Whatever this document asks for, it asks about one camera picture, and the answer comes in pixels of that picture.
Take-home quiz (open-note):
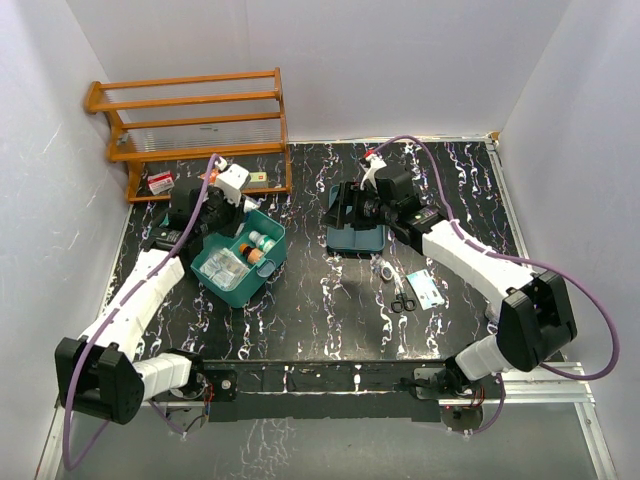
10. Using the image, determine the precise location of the dark blue divided tray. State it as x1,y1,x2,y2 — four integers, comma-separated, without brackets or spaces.
323,182,386,255

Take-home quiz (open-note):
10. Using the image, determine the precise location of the white gauze packet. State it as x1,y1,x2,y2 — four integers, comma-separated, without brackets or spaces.
199,248,249,291

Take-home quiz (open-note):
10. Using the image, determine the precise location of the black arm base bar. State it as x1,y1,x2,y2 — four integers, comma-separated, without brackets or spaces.
156,360,500,423

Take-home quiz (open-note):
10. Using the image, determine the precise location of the cream medicine box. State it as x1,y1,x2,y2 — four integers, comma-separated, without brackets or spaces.
248,171,269,189

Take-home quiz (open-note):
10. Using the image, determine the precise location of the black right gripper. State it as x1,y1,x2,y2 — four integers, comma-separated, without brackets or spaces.
322,183,396,232

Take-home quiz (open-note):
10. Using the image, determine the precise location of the blue white card packet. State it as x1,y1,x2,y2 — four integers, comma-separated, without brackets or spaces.
407,269,445,310

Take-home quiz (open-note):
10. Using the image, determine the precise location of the wooden shelf rack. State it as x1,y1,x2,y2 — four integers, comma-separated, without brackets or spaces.
83,67,293,204

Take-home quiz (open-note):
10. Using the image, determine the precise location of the brown glass medicine bottle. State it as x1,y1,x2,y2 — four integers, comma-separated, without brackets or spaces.
239,243,264,265

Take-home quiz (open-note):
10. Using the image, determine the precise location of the clear plastic measuring cup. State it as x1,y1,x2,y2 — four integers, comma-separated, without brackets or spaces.
485,304,499,325

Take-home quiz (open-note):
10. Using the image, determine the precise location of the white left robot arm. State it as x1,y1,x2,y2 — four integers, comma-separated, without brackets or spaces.
54,167,256,424

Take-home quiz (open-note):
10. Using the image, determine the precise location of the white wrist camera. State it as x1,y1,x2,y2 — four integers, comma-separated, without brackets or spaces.
214,157,250,207
360,150,387,191

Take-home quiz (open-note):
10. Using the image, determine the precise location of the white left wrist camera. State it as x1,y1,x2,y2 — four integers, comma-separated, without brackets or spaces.
214,157,250,207

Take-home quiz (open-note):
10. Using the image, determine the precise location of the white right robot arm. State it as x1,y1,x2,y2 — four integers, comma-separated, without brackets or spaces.
323,166,577,397

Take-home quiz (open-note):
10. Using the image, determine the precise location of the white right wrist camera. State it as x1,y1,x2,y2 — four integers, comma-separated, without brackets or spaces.
360,150,387,191

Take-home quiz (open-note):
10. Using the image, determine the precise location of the orange spiral notebook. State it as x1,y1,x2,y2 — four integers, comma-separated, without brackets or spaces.
208,169,220,185

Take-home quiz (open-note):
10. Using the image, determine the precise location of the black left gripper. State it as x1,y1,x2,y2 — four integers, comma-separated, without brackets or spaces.
196,185,245,239

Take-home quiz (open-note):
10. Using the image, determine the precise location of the teal medicine kit box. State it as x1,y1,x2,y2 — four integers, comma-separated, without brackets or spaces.
179,210,287,308

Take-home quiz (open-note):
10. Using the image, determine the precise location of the red white medicine box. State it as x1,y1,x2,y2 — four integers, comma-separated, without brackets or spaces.
147,171,174,196

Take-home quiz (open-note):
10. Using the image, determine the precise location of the white bottle green label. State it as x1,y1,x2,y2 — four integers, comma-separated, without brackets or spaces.
249,230,276,253

